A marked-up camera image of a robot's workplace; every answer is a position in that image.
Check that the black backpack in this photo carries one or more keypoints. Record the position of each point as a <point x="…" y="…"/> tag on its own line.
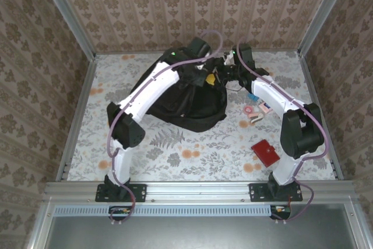
<point x="189" y="109"/>

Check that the blue binder clip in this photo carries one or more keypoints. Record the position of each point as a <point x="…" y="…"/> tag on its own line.
<point x="253" y="97"/>

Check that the pink card with blue corner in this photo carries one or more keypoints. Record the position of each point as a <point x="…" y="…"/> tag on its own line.
<point x="265" y="108"/>

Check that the small pale stapler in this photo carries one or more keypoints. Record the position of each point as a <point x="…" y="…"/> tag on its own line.
<point x="256" y="118"/>

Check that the red snap wallet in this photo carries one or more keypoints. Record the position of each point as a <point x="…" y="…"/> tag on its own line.
<point x="265" y="154"/>

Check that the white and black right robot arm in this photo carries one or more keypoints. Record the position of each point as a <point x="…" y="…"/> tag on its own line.
<point x="303" y="138"/>

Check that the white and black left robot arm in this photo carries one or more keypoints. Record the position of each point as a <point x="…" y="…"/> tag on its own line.
<point x="157" y="88"/>

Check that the floral table cover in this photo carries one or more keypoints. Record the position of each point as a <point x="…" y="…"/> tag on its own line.
<point x="204" y="167"/>

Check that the grey metal panel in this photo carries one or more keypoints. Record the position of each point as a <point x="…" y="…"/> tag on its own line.
<point x="198" y="234"/>

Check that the aluminium panel edge bar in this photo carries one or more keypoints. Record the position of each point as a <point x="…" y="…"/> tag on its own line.
<point x="40" y="231"/>
<point x="358" y="231"/>

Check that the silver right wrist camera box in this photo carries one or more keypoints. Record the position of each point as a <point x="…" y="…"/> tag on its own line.
<point x="228" y="58"/>

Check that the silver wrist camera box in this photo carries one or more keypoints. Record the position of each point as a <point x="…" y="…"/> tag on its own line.
<point x="199" y="67"/>
<point x="228" y="58"/>

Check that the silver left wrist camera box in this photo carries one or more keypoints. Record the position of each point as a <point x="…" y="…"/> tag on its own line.
<point x="199" y="67"/>

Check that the aluminium side rail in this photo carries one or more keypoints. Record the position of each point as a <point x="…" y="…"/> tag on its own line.
<point x="312" y="85"/>
<point x="78" y="115"/>

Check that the aluminium frame post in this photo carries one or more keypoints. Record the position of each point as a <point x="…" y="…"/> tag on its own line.
<point x="67" y="15"/>
<point x="323" y="13"/>

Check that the aluminium front rail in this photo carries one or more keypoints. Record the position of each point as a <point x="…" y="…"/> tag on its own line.
<point x="198" y="190"/>

